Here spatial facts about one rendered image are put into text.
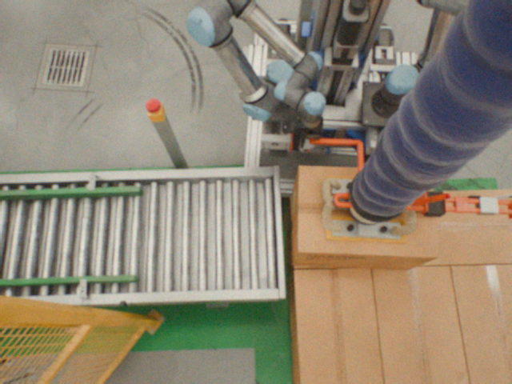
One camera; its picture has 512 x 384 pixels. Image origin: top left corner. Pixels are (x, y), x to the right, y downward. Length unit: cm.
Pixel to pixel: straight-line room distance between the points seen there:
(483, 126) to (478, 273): 161
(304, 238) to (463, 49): 121
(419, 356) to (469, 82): 171
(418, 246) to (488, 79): 123
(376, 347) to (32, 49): 312
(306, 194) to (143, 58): 196
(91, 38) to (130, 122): 78
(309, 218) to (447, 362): 100
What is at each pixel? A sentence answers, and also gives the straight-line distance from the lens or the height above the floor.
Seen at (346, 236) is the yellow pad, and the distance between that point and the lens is 195.
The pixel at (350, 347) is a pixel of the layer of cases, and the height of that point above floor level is 54.
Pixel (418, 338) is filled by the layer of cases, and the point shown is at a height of 54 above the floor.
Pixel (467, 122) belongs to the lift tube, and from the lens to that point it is 102.
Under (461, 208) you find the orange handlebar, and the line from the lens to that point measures 199.
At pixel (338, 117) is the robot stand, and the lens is 215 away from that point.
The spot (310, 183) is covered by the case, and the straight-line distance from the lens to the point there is 201.
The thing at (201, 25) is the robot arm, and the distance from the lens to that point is 157.
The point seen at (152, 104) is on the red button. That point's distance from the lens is 210.
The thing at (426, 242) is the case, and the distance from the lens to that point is 206.
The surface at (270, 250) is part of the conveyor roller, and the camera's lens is 232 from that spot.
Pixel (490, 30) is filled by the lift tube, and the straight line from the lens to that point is 85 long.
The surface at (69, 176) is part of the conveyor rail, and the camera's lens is 259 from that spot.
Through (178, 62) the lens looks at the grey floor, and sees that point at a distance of 347.
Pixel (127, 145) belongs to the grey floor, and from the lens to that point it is 323.
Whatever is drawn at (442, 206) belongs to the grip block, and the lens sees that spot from 196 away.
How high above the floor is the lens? 284
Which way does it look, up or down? 73 degrees down
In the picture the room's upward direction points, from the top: 3 degrees counter-clockwise
